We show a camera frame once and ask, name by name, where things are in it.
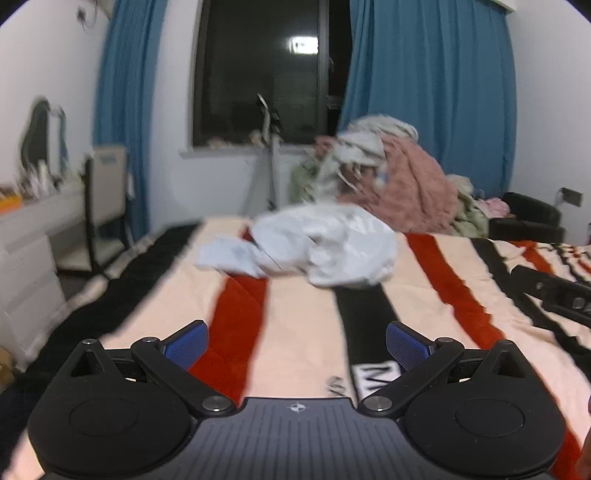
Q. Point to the right blue curtain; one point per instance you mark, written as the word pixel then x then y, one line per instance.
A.
pixel 446 68

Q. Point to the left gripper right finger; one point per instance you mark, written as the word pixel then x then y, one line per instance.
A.
pixel 423 362

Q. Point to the white desk with drawers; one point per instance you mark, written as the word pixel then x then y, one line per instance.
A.
pixel 31 295

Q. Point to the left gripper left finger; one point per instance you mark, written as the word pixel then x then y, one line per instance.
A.
pixel 167 363

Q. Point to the light blue t-shirt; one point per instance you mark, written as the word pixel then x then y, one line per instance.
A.
pixel 330 244

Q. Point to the black armchair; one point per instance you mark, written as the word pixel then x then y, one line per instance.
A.
pixel 529 219

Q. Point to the wavy frame mirror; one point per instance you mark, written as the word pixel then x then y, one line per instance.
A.
pixel 34 145

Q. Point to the pink fuzzy blanket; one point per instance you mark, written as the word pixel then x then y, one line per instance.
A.
pixel 418 196

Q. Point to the green cloth in pile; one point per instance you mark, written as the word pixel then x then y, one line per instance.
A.
pixel 470 221

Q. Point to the dark window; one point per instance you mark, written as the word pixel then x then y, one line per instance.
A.
pixel 291 57

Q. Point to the white crumpled cloth on pile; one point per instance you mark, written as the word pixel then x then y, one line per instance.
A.
pixel 360 148

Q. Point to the left blue curtain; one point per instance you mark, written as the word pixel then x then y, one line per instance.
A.
pixel 124 96

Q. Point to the blue curtain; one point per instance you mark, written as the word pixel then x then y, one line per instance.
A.
pixel 446 68
pixel 124 96

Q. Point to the striped cream red black blanket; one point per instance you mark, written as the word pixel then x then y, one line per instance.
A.
pixel 285 338

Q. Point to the beige black chair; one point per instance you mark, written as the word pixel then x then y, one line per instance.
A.
pixel 105 215

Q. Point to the white tripod stand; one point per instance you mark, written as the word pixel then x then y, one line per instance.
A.
pixel 270 136

